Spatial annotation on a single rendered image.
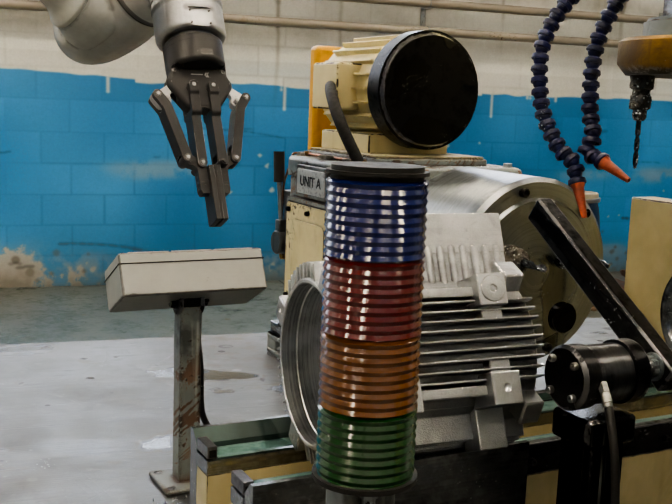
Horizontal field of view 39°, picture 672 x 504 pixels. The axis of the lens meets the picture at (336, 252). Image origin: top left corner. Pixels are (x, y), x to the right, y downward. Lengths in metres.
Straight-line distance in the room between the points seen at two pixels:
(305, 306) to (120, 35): 0.55
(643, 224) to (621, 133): 6.54
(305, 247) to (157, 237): 4.97
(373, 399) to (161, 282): 0.56
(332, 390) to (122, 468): 0.70
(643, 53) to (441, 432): 0.47
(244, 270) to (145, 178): 5.35
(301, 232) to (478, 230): 0.66
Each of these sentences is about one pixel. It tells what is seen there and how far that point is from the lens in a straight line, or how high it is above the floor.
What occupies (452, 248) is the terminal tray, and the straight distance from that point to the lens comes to 0.93.
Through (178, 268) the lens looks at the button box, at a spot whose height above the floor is 1.06.
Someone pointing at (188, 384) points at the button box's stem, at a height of 0.92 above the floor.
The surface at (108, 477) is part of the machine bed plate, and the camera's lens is 1.21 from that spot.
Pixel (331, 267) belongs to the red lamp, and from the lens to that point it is 0.55.
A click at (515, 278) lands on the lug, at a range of 0.93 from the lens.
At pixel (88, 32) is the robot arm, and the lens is 1.36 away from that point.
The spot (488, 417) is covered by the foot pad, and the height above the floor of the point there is 0.97.
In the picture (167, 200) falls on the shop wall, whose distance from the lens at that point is 6.48.
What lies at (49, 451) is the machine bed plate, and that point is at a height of 0.80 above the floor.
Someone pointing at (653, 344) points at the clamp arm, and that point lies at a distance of 0.97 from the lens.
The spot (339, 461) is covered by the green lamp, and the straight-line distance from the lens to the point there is 0.57.
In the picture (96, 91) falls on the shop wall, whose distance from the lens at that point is 6.39.
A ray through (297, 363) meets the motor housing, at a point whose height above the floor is 0.99.
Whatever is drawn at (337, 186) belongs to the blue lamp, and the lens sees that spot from 0.54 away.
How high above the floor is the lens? 1.25
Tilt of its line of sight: 9 degrees down
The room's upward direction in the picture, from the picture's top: 2 degrees clockwise
